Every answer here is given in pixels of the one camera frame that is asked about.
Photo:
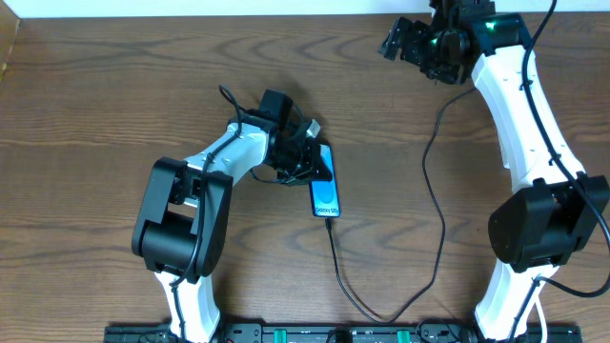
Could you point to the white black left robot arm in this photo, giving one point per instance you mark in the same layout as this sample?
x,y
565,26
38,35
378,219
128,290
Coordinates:
x,y
183,219

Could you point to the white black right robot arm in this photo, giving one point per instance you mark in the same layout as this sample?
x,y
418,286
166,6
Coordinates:
x,y
555,205

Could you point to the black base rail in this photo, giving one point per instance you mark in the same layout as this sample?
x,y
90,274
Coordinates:
x,y
257,333

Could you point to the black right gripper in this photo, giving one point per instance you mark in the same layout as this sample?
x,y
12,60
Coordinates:
x,y
406,45

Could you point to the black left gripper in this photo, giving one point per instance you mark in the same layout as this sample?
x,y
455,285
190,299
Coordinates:
x,y
309,162

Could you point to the blue Galaxy smartphone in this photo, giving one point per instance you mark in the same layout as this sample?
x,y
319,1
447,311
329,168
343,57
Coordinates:
x,y
324,194

